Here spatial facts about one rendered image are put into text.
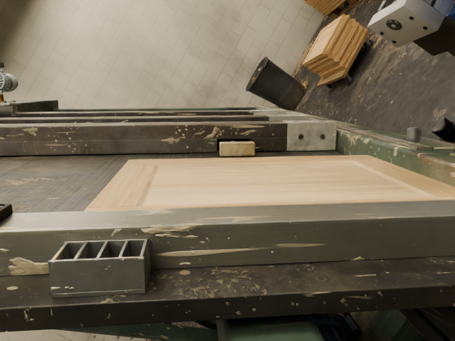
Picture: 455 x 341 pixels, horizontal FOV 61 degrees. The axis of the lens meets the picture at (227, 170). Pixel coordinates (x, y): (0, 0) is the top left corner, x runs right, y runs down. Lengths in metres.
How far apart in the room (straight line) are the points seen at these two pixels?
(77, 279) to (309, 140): 0.76
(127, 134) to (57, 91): 5.15
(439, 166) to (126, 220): 0.47
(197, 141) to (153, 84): 5.02
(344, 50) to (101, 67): 3.53
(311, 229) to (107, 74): 5.72
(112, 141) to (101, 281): 0.67
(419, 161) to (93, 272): 0.53
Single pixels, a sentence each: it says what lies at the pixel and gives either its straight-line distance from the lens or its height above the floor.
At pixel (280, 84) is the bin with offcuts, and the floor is 0.33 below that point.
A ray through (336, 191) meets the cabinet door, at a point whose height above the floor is 1.03.
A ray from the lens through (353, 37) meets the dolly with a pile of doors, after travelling 3.96.
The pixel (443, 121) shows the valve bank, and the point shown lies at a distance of 0.92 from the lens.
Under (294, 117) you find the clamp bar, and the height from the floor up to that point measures 0.96.
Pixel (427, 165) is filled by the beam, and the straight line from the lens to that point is 0.67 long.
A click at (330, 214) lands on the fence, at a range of 0.37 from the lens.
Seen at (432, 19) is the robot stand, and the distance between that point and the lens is 0.92.
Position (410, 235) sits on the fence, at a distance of 0.39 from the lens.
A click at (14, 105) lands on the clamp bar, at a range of 1.62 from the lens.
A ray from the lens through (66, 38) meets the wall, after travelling 6.20.
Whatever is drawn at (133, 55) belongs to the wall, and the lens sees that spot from 6.03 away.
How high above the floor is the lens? 1.27
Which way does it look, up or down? 10 degrees down
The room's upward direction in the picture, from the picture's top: 61 degrees counter-clockwise
